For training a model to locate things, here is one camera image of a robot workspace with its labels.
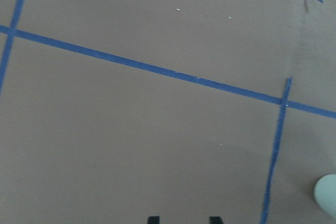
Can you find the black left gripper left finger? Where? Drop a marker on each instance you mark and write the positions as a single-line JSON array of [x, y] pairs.
[[153, 220]]

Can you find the right pale green cup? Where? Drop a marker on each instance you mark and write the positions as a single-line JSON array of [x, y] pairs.
[[324, 194]]

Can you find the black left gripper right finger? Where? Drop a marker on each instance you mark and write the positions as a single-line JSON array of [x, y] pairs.
[[215, 220]]

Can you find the brown paper table cover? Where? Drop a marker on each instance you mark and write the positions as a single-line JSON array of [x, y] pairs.
[[114, 111]]

